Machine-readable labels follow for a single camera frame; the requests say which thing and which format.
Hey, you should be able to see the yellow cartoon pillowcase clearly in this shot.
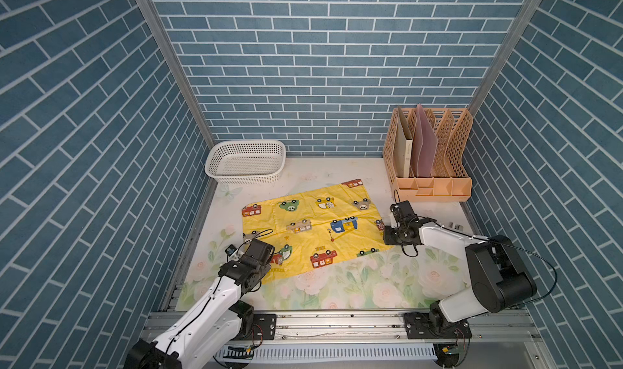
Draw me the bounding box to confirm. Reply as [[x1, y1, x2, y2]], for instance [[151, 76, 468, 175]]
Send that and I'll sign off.
[[242, 179, 389, 282]]

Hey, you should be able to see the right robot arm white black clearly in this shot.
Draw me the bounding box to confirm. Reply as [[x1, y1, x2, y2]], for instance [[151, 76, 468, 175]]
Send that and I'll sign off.
[[383, 201, 537, 333]]

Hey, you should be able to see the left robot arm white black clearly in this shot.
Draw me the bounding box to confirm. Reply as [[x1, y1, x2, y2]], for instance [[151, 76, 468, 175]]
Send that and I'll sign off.
[[123, 239, 275, 368]]

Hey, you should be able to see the small silver stapler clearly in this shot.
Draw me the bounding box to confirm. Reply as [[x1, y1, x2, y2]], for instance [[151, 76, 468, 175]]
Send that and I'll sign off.
[[449, 221, 463, 231]]

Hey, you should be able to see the peach plastic file organizer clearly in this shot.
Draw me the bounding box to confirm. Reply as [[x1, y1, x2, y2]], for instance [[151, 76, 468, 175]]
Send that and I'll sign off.
[[383, 105, 474, 202]]

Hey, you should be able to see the pink file folder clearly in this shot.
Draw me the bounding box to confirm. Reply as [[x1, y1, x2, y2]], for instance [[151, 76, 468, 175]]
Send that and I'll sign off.
[[411, 105, 437, 178]]

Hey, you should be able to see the white plastic mesh basket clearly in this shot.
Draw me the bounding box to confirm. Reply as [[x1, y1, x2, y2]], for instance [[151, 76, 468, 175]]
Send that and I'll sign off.
[[204, 140, 287, 185]]

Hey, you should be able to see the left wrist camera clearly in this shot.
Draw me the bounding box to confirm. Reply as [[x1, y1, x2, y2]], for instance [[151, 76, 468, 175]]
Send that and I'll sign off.
[[225, 244, 237, 257]]

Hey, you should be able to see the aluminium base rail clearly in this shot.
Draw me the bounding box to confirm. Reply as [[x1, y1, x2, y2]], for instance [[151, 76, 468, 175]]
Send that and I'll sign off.
[[140, 308, 541, 346]]

